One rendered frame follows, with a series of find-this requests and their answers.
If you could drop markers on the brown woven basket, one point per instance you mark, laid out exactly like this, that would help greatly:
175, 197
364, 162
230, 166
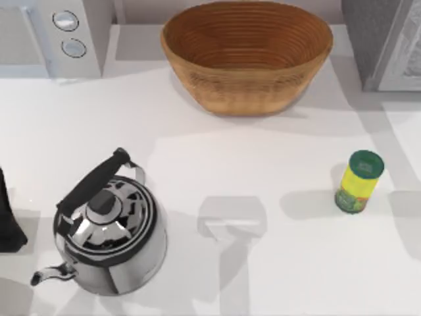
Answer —
246, 62

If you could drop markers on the yellow and green can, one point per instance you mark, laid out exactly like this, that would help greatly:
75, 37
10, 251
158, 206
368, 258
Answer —
358, 187

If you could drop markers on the round microwave knob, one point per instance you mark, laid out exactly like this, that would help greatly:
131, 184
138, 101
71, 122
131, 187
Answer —
65, 20
73, 47

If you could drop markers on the pale microwave oven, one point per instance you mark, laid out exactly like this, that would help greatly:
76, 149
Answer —
49, 42

